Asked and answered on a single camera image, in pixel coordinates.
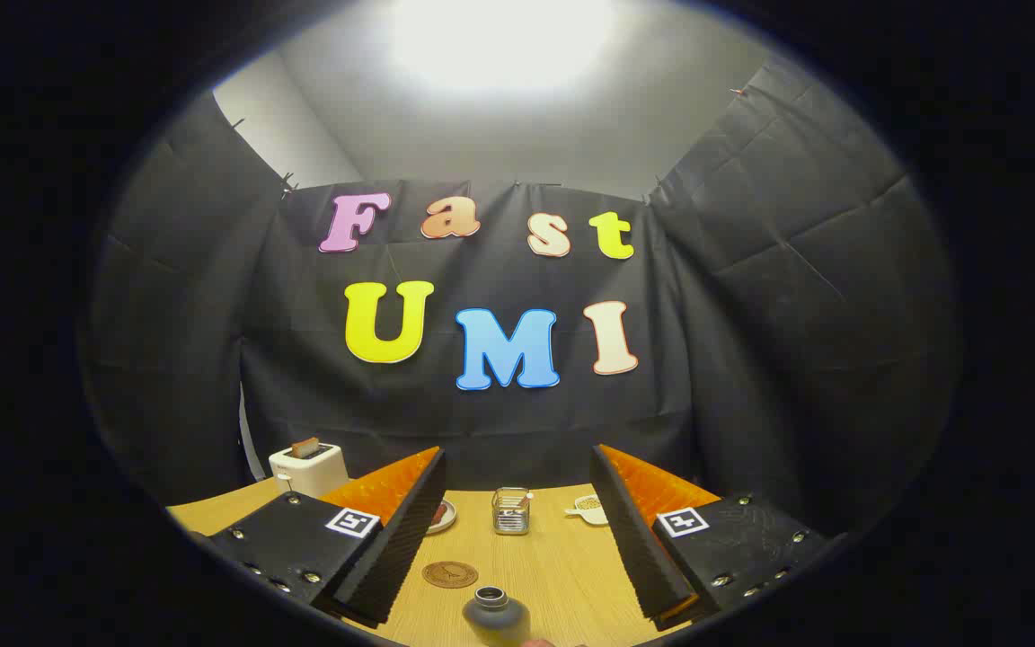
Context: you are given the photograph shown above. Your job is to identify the black backdrop cloth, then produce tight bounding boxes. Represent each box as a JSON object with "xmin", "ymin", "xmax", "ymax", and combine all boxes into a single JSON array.
[{"xmin": 82, "ymin": 54, "xmax": 963, "ymax": 540}]

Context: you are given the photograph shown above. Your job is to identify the white toaster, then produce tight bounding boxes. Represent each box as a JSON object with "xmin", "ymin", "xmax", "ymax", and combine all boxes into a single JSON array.
[{"xmin": 268, "ymin": 438, "xmax": 349, "ymax": 500}]

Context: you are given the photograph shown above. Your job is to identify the silver juice bottle green label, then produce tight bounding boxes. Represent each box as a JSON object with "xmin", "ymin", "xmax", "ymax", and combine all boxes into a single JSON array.
[{"xmin": 462, "ymin": 586, "xmax": 532, "ymax": 647}]

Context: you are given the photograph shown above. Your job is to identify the wooden table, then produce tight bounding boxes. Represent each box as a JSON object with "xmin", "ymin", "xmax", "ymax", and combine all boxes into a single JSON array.
[{"xmin": 167, "ymin": 478, "xmax": 707, "ymax": 647}]

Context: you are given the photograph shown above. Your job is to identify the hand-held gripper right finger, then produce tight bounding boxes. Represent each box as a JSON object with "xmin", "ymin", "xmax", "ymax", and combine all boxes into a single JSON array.
[{"xmin": 589, "ymin": 443, "xmax": 846, "ymax": 632}]

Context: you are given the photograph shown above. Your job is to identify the round brown coaster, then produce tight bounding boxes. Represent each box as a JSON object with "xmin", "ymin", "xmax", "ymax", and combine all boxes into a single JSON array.
[{"xmin": 421, "ymin": 562, "xmax": 480, "ymax": 589}]

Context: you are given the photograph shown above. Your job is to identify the wire coil holder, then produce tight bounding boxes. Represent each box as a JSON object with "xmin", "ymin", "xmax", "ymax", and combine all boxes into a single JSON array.
[{"xmin": 491, "ymin": 487, "xmax": 532, "ymax": 536}]

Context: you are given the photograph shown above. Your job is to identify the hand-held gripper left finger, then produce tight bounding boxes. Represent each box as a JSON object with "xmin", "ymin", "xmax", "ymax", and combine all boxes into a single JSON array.
[{"xmin": 203, "ymin": 447, "xmax": 447, "ymax": 630}]

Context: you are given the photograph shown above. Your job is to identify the white divided condiment dish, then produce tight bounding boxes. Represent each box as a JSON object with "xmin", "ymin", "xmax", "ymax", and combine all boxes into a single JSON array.
[{"xmin": 565, "ymin": 494, "xmax": 610, "ymax": 527}]

